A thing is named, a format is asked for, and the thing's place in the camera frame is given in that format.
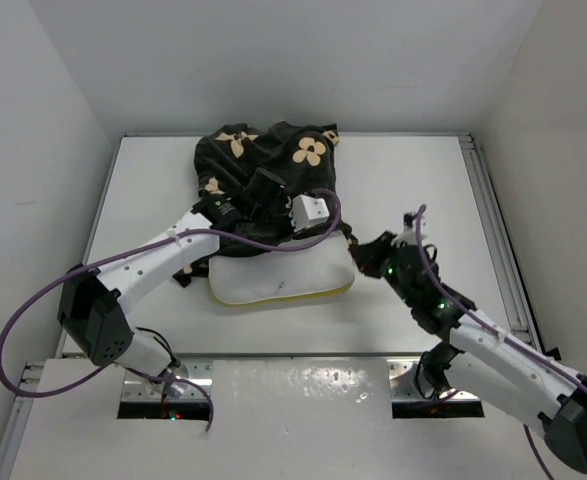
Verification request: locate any aluminium table frame rail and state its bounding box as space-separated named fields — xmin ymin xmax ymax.
xmin=455 ymin=130 xmax=544 ymax=356

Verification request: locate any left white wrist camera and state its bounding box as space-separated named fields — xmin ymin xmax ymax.
xmin=289 ymin=195 xmax=330 ymax=233

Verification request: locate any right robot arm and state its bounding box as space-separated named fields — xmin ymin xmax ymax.
xmin=349 ymin=231 xmax=587 ymax=474

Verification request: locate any white pillow with yellow edge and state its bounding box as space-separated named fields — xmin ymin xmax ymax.
xmin=208 ymin=233 xmax=355 ymax=306

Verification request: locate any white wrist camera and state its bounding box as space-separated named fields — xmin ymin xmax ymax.
xmin=392 ymin=212 xmax=427 ymax=247
xmin=289 ymin=195 xmax=330 ymax=233

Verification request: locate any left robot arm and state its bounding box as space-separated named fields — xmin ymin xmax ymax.
xmin=58 ymin=168 xmax=292 ymax=384

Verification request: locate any metal base plate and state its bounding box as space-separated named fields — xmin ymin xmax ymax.
xmin=387 ymin=357 xmax=479 ymax=405
xmin=125 ymin=364 xmax=212 ymax=403

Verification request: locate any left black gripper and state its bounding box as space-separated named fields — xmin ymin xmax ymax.
xmin=250 ymin=196 xmax=305 ymax=253

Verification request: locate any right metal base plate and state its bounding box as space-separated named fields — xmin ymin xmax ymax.
xmin=387 ymin=357 xmax=479 ymax=405

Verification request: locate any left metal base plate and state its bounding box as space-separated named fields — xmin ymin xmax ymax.
xmin=125 ymin=364 xmax=212 ymax=403

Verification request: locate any black pillowcase with beige flowers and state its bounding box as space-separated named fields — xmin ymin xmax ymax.
xmin=194 ymin=121 xmax=340 ymax=247

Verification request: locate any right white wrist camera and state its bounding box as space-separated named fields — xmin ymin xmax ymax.
xmin=392 ymin=212 xmax=427 ymax=247

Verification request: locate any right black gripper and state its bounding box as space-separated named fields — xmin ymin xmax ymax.
xmin=347 ymin=231 xmax=415 ymax=309

